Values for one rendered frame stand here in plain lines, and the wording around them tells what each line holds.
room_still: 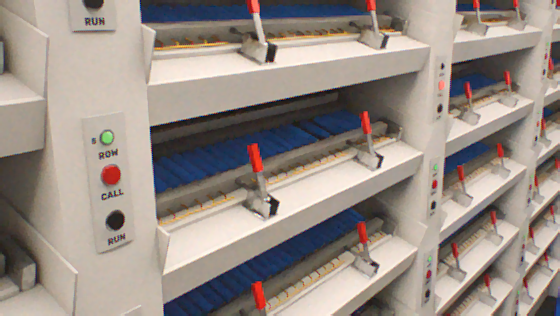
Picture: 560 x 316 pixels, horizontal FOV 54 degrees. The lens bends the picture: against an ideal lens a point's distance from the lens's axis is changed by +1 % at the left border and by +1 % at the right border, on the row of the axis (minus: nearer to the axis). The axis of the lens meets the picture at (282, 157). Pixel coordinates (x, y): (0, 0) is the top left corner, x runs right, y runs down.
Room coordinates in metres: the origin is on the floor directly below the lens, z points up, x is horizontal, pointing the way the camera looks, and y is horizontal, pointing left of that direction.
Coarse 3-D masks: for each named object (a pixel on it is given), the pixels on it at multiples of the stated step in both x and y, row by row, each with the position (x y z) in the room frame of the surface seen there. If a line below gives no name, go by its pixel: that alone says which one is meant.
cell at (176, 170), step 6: (162, 162) 0.68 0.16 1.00; (168, 162) 0.68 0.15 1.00; (168, 168) 0.67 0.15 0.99; (174, 168) 0.67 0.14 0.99; (180, 168) 0.67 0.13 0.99; (174, 174) 0.66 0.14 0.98; (180, 174) 0.66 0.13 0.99; (186, 174) 0.66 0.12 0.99; (186, 180) 0.65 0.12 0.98; (192, 180) 0.65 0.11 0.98
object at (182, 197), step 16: (384, 128) 0.98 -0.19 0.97; (320, 144) 0.83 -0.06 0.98; (336, 144) 0.85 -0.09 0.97; (272, 160) 0.74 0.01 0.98; (288, 160) 0.76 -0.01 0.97; (304, 160) 0.79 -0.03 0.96; (320, 160) 0.80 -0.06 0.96; (224, 176) 0.67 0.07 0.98; (240, 176) 0.68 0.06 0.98; (272, 176) 0.74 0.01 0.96; (288, 176) 0.74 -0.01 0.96; (176, 192) 0.61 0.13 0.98; (192, 192) 0.61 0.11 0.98; (208, 192) 0.64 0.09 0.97; (224, 192) 0.66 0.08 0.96; (160, 208) 0.58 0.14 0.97; (176, 208) 0.60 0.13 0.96; (160, 224) 0.56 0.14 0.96
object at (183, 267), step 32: (320, 96) 1.00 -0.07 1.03; (352, 96) 1.06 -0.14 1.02; (192, 128) 0.76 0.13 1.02; (416, 128) 0.97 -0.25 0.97; (352, 160) 0.86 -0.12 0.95; (384, 160) 0.89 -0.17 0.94; (416, 160) 0.95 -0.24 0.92; (288, 192) 0.71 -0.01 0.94; (320, 192) 0.73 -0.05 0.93; (352, 192) 0.78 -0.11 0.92; (192, 224) 0.59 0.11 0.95; (224, 224) 0.60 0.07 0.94; (256, 224) 0.62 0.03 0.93; (288, 224) 0.66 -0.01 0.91; (160, 256) 0.49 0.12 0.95; (192, 256) 0.53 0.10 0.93; (224, 256) 0.57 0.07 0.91; (192, 288) 0.54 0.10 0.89
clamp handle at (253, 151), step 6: (252, 144) 0.65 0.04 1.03; (252, 150) 0.65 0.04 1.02; (258, 150) 0.66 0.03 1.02; (252, 156) 0.65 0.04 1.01; (258, 156) 0.65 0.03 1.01; (252, 162) 0.65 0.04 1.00; (258, 162) 0.65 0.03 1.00; (252, 168) 0.65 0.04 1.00; (258, 168) 0.65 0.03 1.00; (258, 174) 0.65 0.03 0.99; (258, 180) 0.64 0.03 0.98; (264, 180) 0.65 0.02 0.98; (258, 186) 0.64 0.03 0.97; (264, 186) 0.65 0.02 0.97; (264, 192) 0.64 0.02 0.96; (264, 198) 0.64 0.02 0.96
